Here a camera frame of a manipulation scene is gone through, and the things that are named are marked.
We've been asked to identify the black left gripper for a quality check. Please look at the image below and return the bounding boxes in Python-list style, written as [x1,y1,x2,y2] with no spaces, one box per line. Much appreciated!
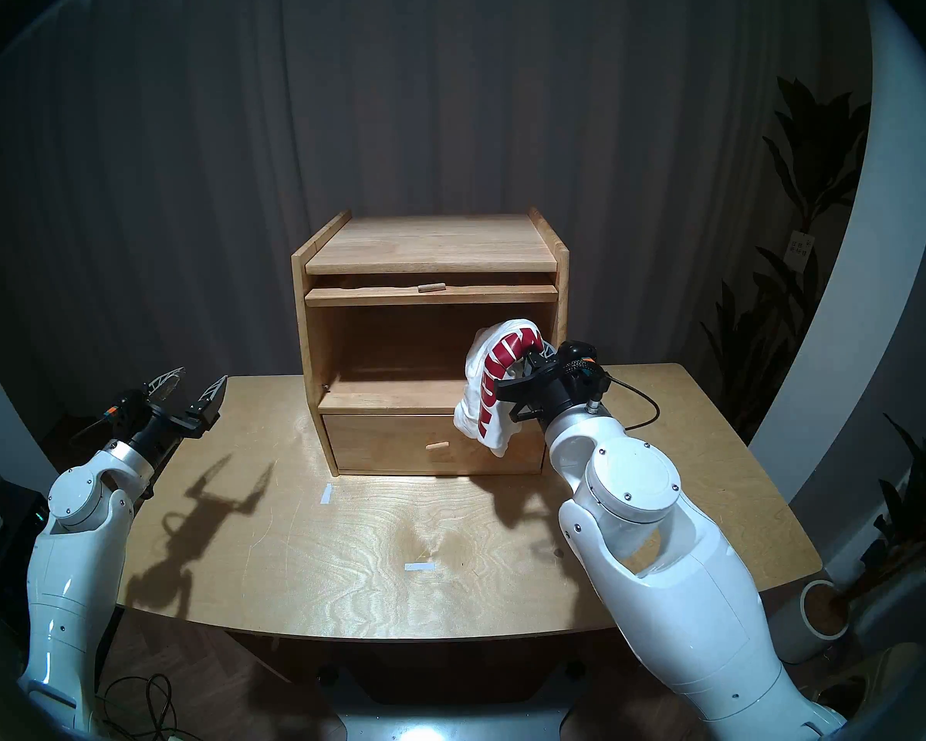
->
[130,367,228,460]

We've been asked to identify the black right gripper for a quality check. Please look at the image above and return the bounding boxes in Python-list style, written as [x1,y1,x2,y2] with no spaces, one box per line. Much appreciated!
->
[498,344,604,430]

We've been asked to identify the white shirt red print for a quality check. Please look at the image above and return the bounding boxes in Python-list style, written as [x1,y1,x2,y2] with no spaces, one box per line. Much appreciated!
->
[453,319,547,458]

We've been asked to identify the wooden flap door with knob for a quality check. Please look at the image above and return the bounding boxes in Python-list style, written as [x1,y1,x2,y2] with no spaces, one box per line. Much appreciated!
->
[304,281,559,308]

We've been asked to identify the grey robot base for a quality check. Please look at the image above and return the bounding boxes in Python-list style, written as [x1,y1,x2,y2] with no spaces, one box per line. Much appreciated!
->
[320,662,587,741]

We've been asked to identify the wooden drawer with knob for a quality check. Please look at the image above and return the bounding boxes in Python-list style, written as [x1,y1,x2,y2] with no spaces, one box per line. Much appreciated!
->
[320,412,552,475]

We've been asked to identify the wooden cabinet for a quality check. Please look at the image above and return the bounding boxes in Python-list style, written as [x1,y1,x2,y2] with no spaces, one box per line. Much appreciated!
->
[291,205,570,478]

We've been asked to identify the grey curtain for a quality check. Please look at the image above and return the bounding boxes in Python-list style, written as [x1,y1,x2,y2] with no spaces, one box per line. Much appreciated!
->
[0,0,873,431]

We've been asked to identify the black computer case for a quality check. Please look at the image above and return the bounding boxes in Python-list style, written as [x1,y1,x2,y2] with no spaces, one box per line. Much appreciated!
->
[0,481,51,640]

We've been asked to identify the tall dark leafy plant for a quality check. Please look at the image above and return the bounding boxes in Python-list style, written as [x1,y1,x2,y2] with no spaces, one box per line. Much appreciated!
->
[698,76,873,439]

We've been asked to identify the white plant pot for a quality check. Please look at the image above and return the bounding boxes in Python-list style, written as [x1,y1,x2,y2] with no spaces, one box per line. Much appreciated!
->
[772,579,851,665]

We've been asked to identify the small dark potted plant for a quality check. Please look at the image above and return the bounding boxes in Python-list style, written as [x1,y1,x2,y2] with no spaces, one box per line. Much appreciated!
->
[857,392,926,601]

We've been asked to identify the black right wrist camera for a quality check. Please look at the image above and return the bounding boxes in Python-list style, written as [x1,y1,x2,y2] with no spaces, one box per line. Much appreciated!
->
[557,341,607,381]

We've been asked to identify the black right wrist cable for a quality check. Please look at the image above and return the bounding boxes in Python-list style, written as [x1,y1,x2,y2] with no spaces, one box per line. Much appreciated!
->
[606,375,661,433]

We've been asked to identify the black floor cable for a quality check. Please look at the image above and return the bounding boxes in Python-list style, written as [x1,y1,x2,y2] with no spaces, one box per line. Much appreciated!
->
[96,674,201,741]

